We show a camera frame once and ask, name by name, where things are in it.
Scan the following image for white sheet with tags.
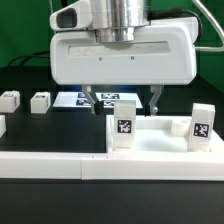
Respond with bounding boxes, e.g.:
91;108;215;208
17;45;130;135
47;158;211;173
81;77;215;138
53;92;142;108

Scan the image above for white U-shaped fence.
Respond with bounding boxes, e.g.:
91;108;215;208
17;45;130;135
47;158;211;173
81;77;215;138
0;114;224;181

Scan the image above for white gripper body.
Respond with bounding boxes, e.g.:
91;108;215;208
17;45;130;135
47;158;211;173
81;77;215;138
50;17;198;85

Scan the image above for black cable bundle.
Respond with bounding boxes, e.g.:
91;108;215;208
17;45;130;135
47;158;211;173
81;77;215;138
7;49;51;67

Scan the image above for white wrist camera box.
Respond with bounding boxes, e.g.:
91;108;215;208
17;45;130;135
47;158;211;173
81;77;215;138
49;0;93;31

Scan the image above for white square tabletop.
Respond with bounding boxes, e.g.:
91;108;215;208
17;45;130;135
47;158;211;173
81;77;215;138
105;114;224;156

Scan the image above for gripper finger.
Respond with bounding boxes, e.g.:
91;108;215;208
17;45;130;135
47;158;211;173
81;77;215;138
145;85;164;116
82;85;102;115

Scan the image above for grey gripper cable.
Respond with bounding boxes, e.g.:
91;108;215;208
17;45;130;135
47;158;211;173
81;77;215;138
148;0;224;54

